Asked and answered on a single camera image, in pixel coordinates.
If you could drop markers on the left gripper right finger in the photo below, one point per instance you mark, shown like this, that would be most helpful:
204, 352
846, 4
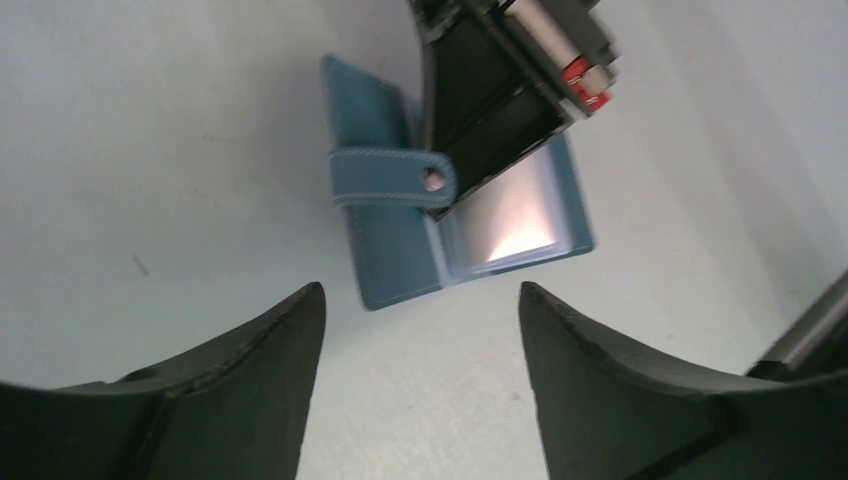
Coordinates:
611, 407

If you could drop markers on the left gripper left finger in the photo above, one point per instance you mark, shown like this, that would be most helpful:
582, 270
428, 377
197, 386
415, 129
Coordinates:
234, 407

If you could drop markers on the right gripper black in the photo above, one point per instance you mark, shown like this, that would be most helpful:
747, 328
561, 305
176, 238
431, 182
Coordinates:
501, 78

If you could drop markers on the blue leather card holder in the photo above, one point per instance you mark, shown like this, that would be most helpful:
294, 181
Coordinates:
384, 182

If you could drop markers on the aluminium frame rail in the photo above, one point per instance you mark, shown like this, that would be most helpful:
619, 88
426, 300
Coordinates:
815, 344

